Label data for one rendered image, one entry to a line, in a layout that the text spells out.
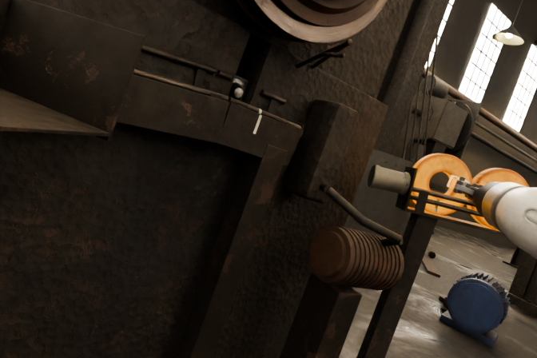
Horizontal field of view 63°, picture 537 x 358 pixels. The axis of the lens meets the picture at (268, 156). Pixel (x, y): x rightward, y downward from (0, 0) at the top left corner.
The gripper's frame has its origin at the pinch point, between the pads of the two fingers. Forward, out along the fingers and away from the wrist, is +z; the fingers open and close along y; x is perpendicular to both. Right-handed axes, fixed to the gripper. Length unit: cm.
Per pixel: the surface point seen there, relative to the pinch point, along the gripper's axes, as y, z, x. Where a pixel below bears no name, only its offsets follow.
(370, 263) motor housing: -14.1, -7.0, -22.5
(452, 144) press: 306, 746, 44
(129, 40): -63, -51, 4
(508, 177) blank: 15.1, 8.6, 5.5
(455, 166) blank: 1.8, 8.5, 3.6
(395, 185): -11.0, 6.8, -5.9
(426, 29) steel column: 87, 409, 137
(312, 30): -43.5, -3.6, 20.0
